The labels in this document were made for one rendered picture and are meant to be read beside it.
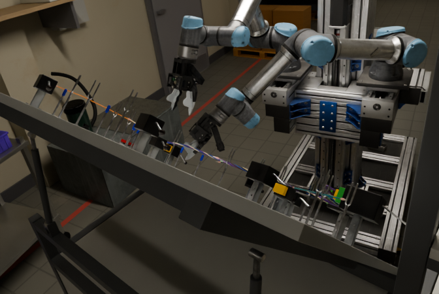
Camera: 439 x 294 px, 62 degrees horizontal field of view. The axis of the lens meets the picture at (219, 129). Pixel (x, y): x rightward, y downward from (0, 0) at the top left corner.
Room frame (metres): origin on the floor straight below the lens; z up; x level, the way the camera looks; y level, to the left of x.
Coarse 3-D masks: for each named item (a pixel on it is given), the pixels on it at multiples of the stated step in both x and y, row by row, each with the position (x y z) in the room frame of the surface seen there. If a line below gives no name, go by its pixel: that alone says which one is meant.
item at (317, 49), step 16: (304, 32) 1.49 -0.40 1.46; (304, 48) 1.39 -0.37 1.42; (320, 48) 1.37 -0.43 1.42; (336, 48) 1.39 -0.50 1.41; (352, 48) 1.41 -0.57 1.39; (368, 48) 1.42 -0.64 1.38; (384, 48) 1.42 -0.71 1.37; (400, 48) 1.42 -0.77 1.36; (416, 48) 1.41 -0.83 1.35; (320, 64) 1.37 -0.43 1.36; (400, 64) 1.45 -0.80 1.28; (416, 64) 1.41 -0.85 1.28
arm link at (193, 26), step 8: (184, 16) 1.38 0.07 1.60; (192, 16) 1.36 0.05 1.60; (184, 24) 1.36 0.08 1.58; (192, 24) 1.35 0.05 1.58; (200, 24) 1.36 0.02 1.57; (184, 32) 1.35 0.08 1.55; (192, 32) 1.34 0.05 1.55; (200, 32) 1.36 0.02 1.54; (184, 40) 1.34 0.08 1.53; (192, 40) 1.33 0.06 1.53; (200, 40) 1.37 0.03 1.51
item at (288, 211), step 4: (296, 192) 0.73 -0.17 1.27; (296, 196) 0.72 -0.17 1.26; (300, 196) 0.73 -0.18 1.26; (296, 200) 0.72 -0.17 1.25; (300, 200) 0.72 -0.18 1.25; (288, 204) 0.72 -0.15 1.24; (292, 204) 0.72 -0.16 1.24; (296, 204) 0.71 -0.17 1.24; (300, 204) 0.72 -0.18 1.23; (288, 208) 0.71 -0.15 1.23; (292, 208) 0.72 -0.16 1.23; (308, 208) 0.68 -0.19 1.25; (288, 212) 0.71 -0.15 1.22
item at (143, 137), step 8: (144, 120) 0.74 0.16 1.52; (152, 120) 0.74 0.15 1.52; (160, 120) 0.75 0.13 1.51; (136, 128) 0.75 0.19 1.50; (144, 128) 0.72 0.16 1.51; (152, 128) 0.73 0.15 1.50; (160, 128) 0.71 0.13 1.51; (144, 136) 0.73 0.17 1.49; (136, 144) 0.72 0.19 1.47; (144, 144) 0.73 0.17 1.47
